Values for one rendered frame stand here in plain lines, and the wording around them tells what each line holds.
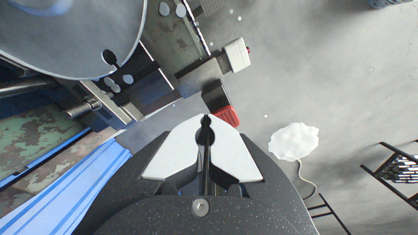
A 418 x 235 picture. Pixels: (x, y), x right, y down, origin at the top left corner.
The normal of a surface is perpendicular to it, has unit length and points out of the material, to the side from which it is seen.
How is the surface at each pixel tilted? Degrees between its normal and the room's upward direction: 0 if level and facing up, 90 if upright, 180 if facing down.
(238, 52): 0
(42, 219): 90
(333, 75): 0
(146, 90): 0
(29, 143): 90
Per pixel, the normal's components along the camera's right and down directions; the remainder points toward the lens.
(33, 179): 0.84, -0.23
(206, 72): -0.02, 0.51
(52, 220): 0.88, -0.39
